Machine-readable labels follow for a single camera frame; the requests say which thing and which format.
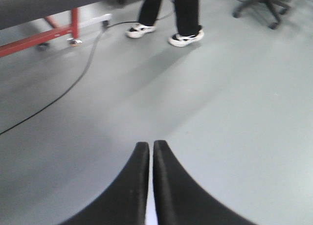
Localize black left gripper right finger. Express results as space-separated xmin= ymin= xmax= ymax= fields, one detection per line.
xmin=153 ymin=140 xmax=253 ymax=225

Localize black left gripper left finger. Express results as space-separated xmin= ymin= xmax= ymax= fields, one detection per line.
xmin=62 ymin=142 xmax=150 ymax=225

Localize near white black sneaker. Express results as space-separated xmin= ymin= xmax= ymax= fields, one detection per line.
xmin=168 ymin=30 xmax=204 ymax=47

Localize white black sneaker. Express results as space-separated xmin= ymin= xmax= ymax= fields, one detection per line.
xmin=125 ymin=23 xmax=156 ymax=39
xmin=168 ymin=30 xmax=204 ymax=47

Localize far white black sneaker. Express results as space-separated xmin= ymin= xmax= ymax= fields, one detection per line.
xmin=125 ymin=23 xmax=156 ymax=39

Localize person black trouser legs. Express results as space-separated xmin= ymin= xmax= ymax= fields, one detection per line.
xmin=138 ymin=0 xmax=201 ymax=36

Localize black office chair base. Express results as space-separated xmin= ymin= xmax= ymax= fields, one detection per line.
xmin=225 ymin=0 xmax=291 ymax=30

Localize black floor cable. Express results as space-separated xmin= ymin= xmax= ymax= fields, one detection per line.
xmin=0 ymin=4 xmax=176 ymax=135

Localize red metal cart frame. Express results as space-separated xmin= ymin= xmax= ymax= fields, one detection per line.
xmin=0 ymin=8 xmax=82 ymax=58

